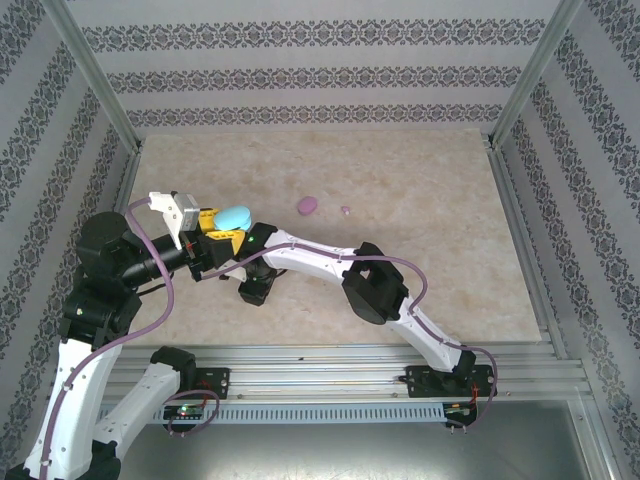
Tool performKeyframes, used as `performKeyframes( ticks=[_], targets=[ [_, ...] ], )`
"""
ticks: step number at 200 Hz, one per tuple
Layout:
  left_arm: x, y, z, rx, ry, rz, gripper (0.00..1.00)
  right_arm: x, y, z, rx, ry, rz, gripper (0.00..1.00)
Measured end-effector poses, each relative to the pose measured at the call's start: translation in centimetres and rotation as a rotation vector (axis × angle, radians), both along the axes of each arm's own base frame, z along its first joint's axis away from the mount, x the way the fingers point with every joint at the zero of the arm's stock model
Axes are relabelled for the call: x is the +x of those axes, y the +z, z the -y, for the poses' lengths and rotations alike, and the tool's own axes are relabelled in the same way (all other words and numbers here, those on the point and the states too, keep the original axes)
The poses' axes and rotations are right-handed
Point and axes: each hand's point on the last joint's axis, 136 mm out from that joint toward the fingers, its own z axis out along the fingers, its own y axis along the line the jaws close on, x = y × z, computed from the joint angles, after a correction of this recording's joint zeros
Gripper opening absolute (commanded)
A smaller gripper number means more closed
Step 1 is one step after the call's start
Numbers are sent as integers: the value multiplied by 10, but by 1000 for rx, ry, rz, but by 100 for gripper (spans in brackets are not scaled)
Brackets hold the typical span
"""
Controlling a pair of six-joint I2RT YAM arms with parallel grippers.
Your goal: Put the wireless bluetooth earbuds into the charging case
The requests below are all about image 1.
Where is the wide aluminium mounting rail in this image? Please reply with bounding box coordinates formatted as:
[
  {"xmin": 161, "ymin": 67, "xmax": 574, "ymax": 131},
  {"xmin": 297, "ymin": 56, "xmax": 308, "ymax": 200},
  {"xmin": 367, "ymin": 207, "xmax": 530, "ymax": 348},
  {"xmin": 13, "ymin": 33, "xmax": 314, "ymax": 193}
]
[{"xmin": 49, "ymin": 343, "xmax": 594, "ymax": 401}]

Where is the slotted grey cable duct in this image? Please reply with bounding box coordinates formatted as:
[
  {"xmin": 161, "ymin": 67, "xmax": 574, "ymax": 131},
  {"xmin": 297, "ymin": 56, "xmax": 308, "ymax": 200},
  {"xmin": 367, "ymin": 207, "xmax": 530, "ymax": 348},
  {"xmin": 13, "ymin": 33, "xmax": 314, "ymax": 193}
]
[{"xmin": 97, "ymin": 405, "xmax": 476, "ymax": 424}]

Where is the aluminium table side rail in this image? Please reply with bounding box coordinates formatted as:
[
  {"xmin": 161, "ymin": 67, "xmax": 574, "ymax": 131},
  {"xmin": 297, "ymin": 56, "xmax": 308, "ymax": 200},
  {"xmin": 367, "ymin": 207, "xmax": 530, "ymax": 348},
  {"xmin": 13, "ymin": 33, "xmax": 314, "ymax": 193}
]
[
  {"xmin": 112, "ymin": 147, "xmax": 144, "ymax": 214},
  {"xmin": 487, "ymin": 144, "xmax": 571, "ymax": 361}
]

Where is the blue earbud charging case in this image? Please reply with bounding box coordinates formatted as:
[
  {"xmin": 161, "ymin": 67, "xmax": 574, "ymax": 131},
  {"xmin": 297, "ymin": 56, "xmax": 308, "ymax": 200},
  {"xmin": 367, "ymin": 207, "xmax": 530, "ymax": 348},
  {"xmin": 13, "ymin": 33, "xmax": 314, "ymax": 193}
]
[{"xmin": 213, "ymin": 204, "xmax": 255, "ymax": 233}]

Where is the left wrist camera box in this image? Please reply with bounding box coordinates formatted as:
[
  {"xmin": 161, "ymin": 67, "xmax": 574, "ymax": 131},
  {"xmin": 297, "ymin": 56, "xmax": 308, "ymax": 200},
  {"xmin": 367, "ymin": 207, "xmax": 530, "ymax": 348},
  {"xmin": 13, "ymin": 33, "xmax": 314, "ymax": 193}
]
[{"xmin": 148, "ymin": 191, "xmax": 202, "ymax": 250}]

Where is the aluminium frame post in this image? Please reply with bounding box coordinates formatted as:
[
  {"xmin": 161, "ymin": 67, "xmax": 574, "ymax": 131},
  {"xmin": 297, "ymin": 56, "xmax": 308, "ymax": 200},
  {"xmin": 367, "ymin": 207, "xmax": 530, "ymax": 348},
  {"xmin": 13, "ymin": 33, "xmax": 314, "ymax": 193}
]
[
  {"xmin": 577, "ymin": 389, "xmax": 619, "ymax": 480},
  {"xmin": 42, "ymin": 0, "xmax": 146, "ymax": 154},
  {"xmin": 484, "ymin": 0, "xmax": 586, "ymax": 151}
]

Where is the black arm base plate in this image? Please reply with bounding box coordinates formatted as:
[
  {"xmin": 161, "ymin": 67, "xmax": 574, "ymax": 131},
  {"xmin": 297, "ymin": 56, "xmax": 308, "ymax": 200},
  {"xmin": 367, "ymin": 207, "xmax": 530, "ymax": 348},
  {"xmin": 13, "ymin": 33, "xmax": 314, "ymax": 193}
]
[
  {"xmin": 189, "ymin": 367, "xmax": 231, "ymax": 401},
  {"xmin": 405, "ymin": 364, "xmax": 499, "ymax": 400}
]

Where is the shiny sheet metal panel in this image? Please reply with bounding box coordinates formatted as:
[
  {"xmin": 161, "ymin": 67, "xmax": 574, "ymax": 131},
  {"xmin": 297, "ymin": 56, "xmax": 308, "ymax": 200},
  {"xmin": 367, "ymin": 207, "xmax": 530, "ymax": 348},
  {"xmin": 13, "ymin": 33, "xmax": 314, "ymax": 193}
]
[{"xmin": 114, "ymin": 422, "xmax": 611, "ymax": 480}]

